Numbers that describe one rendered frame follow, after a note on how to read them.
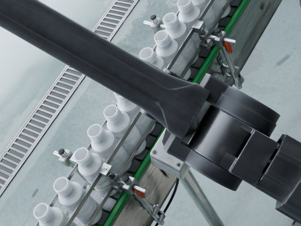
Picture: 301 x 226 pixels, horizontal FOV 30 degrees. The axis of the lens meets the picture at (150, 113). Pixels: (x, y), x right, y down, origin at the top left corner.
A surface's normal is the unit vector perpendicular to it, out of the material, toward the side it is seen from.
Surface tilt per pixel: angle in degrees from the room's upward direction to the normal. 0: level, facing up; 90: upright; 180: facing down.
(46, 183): 0
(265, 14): 90
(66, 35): 43
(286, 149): 33
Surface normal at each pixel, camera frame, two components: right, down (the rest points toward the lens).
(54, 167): -0.35, -0.55
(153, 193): 0.79, 0.26
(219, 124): -0.51, -0.24
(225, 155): -0.11, 0.00
